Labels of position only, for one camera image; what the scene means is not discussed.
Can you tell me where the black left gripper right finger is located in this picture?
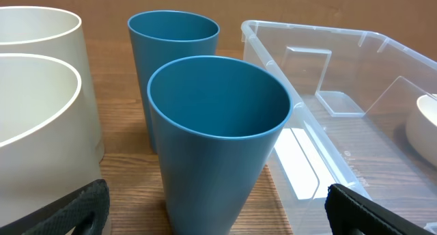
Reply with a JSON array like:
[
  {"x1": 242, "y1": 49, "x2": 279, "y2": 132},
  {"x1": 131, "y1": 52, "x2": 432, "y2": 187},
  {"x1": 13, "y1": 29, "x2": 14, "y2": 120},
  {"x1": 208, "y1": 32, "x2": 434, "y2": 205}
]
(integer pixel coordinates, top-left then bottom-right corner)
[{"x1": 324, "y1": 184, "x2": 431, "y2": 235}]

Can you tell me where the dark blue tall cup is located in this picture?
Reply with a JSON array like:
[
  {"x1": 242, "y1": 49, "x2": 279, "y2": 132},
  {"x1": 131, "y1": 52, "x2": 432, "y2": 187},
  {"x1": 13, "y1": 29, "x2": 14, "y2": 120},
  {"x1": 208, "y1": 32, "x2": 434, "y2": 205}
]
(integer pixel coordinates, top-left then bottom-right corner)
[
  {"x1": 127, "y1": 10, "x2": 220, "y2": 152},
  {"x1": 147, "y1": 55, "x2": 293, "y2": 234}
]

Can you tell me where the cream tall cup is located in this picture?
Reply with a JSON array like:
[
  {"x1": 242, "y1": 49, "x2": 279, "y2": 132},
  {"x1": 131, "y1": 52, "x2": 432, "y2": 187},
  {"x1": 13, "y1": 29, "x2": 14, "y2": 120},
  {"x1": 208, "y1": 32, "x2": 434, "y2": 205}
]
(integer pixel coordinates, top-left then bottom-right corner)
[
  {"x1": 1, "y1": 6, "x2": 104, "y2": 161},
  {"x1": 1, "y1": 53, "x2": 103, "y2": 227}
]

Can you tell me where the cream bowl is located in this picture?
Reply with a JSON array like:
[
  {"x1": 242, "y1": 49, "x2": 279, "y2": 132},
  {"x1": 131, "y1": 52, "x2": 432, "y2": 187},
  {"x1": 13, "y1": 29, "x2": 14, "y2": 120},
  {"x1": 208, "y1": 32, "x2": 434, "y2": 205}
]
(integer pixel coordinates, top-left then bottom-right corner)
[{"x1": 406, "y1": 94, "x2": 436, "y2": 167}]

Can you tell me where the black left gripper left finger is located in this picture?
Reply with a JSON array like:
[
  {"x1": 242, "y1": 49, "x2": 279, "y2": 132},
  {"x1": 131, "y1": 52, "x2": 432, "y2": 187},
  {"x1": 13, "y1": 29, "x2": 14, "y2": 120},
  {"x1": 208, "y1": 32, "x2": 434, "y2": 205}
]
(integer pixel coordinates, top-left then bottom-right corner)
[{"x1": 1, "y1": 179, "x2": 110, "y2": 235}]

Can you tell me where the clear plastic storage bin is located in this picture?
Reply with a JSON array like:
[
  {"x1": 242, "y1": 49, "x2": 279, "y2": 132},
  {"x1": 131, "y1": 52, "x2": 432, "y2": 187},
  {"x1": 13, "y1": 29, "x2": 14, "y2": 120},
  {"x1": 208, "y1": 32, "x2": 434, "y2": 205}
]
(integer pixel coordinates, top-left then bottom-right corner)
[{"x1": 241, "y1": 20, "x2": 436, "y2": 234}]

